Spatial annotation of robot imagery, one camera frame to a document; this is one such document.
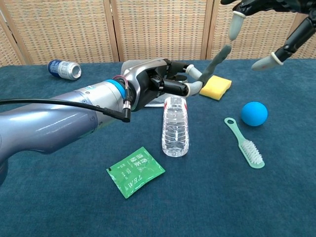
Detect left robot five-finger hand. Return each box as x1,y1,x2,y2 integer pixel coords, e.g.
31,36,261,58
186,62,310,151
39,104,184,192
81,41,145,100
122,58,205,112

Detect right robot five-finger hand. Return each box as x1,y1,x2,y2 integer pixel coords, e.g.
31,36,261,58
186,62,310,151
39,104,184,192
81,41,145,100
220,0,316,72

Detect grey zip plastic bag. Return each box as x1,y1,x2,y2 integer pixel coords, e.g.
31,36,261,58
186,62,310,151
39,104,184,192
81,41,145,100
120,58,175,109

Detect clear plastic water bottle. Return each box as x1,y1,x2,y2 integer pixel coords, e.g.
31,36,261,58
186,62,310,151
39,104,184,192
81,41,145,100
161,96,191,158

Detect wicker folding screen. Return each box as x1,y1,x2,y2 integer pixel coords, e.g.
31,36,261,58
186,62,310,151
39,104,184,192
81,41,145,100
0,0,316,67

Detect yellow sponge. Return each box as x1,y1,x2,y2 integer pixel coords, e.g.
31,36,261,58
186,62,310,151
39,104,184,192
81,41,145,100
199,75,233,102

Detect blue aluminium drink can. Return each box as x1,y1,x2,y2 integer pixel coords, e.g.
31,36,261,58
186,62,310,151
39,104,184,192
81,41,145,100
47,59,82,81

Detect blue ball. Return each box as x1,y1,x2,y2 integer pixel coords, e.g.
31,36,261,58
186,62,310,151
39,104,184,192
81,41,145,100
240,101,269,127

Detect green tea packet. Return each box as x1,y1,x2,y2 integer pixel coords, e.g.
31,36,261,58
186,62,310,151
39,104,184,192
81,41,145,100
106,146,166,199

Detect mint green brush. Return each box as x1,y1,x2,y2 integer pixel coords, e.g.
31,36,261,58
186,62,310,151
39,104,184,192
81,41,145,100
224,117,266,169

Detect blue tablecloth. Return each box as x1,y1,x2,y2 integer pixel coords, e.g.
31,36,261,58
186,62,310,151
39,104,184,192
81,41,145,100
0,58,316,237

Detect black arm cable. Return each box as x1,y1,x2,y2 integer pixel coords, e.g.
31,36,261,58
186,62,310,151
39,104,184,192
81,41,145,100
0,98,132,123

